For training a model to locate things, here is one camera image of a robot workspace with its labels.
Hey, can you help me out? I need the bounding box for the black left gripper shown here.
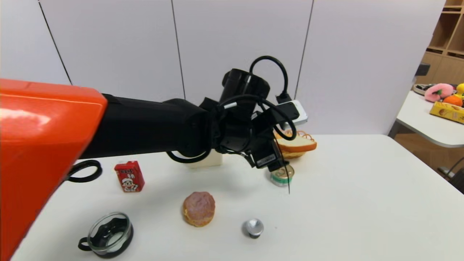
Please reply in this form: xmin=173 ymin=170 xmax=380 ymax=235
xmin=250 ymin=138 xmax=290 ymax=172

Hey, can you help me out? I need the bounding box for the toast bread slice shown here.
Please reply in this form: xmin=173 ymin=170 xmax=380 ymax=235
xmin=275 ymin=136 xmax=318 ymax=153

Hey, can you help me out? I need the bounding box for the cream square plastic box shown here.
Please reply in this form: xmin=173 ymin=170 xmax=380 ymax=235
xmin=188 ymin=150 xmax=223 ymax=169

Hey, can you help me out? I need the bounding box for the yellow snack box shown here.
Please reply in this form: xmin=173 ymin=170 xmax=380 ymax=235
xmin=430 ymin=101 xmax=464 ymax=125

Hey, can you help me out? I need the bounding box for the green label tin can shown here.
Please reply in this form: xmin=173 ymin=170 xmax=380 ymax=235
xmin=270 ymin=165 xmax=295 ymax=187

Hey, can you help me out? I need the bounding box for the orange wicker basket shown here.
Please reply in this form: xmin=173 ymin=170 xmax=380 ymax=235
xmin=273 ymin=129 xmax=316 ymax=160

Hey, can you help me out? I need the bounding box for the silver round knob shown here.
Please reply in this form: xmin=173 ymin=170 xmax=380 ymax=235
xmin=242 ymin=218 xmax=264 ymax=239

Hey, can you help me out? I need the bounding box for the pink topped burger bun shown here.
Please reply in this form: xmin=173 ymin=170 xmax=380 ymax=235
xmin=182 ymin=191 xmax=216 ymax=227

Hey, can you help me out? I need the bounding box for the red milk carton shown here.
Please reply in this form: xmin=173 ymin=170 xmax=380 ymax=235
xmin=114 ymin=161 xmax=145 ymax=193

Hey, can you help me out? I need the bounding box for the white side table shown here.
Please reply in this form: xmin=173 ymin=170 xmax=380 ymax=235
xmin=388 ymin=90 xmax=464 ymax=148

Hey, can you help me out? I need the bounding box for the dark round tray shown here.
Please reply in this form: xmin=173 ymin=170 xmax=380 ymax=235
xmin=413 ymin=84 xmax=435 ymax=96

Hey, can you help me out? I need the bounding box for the pink plush toy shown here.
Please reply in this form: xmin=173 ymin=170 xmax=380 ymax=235
xmin=424 ymin=83 xmax=454 ymax=103

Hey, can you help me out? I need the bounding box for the black chair base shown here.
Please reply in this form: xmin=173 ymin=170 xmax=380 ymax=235
xmin=437 ymin=157 xmax=464 ymax=195

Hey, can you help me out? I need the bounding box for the wooden shelf unit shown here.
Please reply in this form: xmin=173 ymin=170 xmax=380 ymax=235
xmin=415 ymin=0 xmax=464 ymax=86

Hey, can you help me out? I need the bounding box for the thin black wire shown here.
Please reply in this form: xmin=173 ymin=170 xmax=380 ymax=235
xmin=274 ymin=140 xmax=291 ymax=195

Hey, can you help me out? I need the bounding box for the black looped wrist cable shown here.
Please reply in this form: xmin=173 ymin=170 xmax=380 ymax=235
xmin=217 ymin=94 xmax=297 ymax=142

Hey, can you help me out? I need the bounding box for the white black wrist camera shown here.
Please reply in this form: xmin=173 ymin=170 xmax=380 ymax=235
xmin=277 ymin=100 xmax=308 ymax=127

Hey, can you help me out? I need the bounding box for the black cable under forearm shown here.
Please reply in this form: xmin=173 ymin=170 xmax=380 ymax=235
xmin=166 ymin=149 xmax=213 ymax=164

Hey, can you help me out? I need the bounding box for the black camera cable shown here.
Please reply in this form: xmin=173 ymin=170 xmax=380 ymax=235
xmin=249 ymin=55 xmax=293 ymax=104

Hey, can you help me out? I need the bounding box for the black strap loop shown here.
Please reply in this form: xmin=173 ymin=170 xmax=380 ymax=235
xmin=66 ymin=159 xmax=103 ymax=183

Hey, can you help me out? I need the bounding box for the glass cup with black handle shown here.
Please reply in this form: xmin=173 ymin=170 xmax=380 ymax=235
xmin=78 ymin=212 xmax=134 ymax=258

